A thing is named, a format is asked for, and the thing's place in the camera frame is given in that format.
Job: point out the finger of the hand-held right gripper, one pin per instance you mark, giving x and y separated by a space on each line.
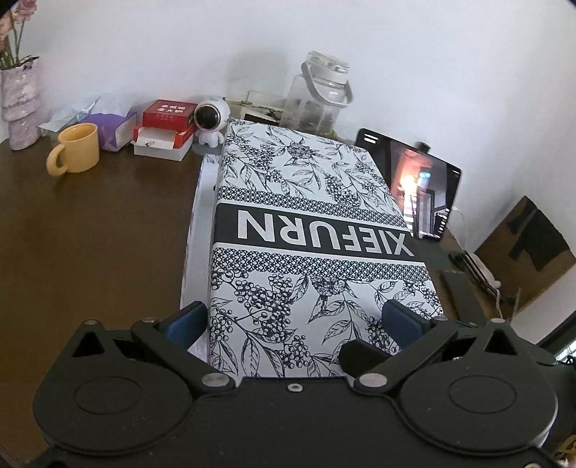
360 357

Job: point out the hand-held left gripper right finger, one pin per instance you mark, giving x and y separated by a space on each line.
402 326

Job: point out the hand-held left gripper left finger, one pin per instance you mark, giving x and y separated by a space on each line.
186 326

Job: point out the floral printed box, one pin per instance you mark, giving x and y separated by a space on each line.
200 234

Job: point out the black white floral patterned box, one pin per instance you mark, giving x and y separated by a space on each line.
306 225

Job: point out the brown wooden desktop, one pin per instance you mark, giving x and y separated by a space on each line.
90 247

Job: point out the black smartphone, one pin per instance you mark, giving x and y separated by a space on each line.
463 297

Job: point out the black tablet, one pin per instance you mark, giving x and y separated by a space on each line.
414 189

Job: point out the brown cardboard sheet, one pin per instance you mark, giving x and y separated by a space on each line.
526 256

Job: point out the white and red open box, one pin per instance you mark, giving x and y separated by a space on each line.
159 141

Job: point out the yellow mug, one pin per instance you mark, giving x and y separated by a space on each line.
78 148

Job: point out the purple tissue pack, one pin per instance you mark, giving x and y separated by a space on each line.
112 130

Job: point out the small printed box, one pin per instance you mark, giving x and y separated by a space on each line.
263 105

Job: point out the purple tissue box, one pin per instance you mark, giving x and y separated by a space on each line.
72 114

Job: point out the pink textured vase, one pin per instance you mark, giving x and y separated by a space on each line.
18 108

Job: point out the dried pink roses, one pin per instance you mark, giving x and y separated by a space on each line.
15 31

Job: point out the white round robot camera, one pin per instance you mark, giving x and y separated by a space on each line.
210 118

